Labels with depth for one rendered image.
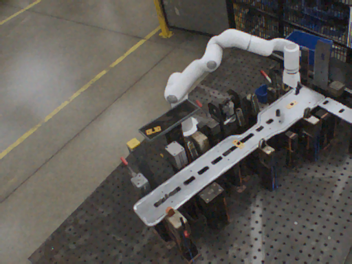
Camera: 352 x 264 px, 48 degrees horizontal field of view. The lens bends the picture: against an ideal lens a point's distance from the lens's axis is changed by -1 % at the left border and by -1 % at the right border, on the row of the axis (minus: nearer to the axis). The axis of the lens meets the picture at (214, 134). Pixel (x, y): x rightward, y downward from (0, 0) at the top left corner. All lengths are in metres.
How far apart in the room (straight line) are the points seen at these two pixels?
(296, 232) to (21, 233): 2.43
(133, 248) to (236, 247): 0.60
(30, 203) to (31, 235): 0.37
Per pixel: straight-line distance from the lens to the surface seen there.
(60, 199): 3.86
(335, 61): 2.89
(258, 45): 2.26
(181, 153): 2.23
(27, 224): 3.86
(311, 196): 2.46
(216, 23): 4.88
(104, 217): 2.62
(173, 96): 2.49
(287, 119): 2.46
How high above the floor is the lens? 2.69
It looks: 44 degrees down
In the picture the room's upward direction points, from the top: 12 degrees counter-clockwise
